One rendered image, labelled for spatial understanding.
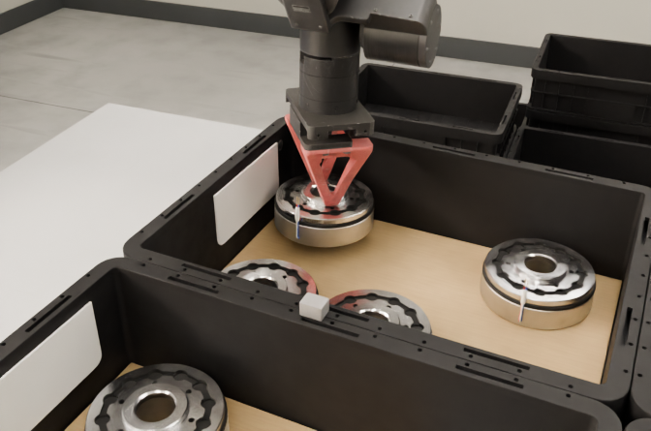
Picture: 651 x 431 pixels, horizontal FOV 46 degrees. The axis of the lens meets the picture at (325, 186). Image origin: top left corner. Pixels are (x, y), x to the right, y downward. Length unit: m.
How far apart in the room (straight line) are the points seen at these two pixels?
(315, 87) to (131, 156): 0.63
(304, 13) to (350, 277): 0.27
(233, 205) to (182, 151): 0.54
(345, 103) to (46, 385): 0.35
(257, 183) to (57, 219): 0.43
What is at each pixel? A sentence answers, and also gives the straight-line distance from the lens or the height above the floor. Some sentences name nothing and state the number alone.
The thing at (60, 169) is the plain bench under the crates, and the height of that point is 0.70.
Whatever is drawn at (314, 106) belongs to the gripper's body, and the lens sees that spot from 0.72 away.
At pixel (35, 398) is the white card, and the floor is 0.88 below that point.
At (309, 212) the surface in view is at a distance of 0.76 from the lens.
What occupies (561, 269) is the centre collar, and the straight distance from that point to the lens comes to 0.74.
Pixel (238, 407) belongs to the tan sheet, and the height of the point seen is 0.83.
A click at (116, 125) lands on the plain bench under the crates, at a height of 0.70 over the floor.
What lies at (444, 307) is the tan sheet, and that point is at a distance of 0.73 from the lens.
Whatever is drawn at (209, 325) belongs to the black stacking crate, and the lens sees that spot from 0.60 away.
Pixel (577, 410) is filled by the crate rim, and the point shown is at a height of 0.93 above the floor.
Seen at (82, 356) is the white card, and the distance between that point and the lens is 0.63.
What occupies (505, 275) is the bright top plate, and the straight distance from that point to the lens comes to 0.73.
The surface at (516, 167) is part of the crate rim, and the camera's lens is 0.77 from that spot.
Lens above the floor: 1.29
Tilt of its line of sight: 30 degrees down
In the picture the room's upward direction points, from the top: straight up
